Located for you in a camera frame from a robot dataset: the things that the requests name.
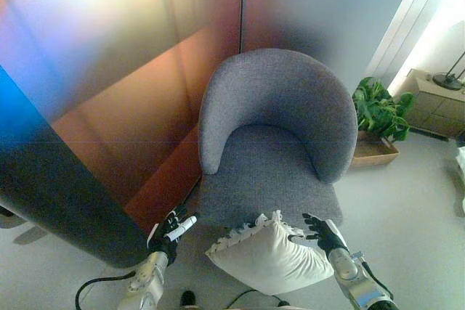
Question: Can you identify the beige drawer cabinet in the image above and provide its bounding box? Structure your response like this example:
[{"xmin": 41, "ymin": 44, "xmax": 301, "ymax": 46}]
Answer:
[{"xmin": 402, "ymin": 68, "xmax": 465, "ymax": 141}]

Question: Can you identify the wooden planter tray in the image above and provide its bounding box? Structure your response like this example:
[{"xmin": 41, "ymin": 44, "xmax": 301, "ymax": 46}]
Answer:
[{"xmin": 350, "ymin": 131, "xmax": 400, "ymax": 169}]

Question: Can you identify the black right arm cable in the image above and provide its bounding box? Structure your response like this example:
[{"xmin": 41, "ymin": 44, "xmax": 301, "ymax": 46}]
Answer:
[{"xmin": 357, "ymin": 254, "xmax": 395, "ymax": 302}]

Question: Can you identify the dark grey upholstered furniture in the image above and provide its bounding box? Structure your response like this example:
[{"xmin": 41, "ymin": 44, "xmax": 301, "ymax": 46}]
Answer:
[{"xmin": 0, "ymin": 65, "xmax": 153, "ymax": 269}]

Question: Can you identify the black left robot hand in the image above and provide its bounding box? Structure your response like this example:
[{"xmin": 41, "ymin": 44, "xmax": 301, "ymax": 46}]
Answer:
[{"xmin": 146, "ymin": 203, "xmax": 199, "ymax": 257}]

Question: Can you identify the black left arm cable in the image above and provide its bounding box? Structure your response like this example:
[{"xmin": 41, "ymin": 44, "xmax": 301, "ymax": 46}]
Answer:
[{"xmin": 74, "ymin": 269, "xmax": 138, "ymax": 310}]

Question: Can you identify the black desk lamp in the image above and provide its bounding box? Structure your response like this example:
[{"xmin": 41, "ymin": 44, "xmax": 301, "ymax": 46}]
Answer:
[{"xmin": 431, "ymin": 43, "xmax": 465, "ymax": 91}]

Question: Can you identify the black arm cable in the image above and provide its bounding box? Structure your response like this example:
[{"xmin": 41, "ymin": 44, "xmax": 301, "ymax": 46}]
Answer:
[
  {"xmin": 357, "ymin": 254, "xmax": 395, "ymax": 302},
  {"xmin": 74, "ymin": 269, "xmax": 138, "ymax": 310}
]

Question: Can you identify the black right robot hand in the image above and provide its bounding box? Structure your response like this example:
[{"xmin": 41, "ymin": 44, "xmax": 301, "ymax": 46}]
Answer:
[{"xmin": 287, "ymin": 212, "xmax": 352, "ymax": 253}]

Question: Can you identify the black floor cable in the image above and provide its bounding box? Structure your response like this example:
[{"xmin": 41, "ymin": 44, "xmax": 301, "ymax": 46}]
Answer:
[{"xmin": 227, "ymin": 287, "xmax": 283, "ymax": 307}]

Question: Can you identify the grey fabric armchair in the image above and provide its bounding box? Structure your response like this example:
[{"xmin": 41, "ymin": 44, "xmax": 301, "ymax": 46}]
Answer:
[{"xmin": 197, "ymin": 48, "xmax": 359, "ymax": 233}]

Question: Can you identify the green leafy potted plant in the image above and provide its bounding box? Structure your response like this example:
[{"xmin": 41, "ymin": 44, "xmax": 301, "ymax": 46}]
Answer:
[{"xmin": 352, "ymin": 76, "xmax": 415, "ymax": 142}]

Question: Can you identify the black left robot foot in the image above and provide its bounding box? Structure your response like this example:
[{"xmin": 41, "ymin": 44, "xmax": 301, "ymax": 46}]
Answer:
[{"xmin": 179, "ymin": 289, "xmax": 198, "ymax": 310}]

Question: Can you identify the white fringed pillow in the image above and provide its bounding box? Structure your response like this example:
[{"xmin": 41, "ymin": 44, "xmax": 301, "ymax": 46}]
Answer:
[{"xmin": 205, "ymin": 210, "xmax": 335, "ymax": 295}]

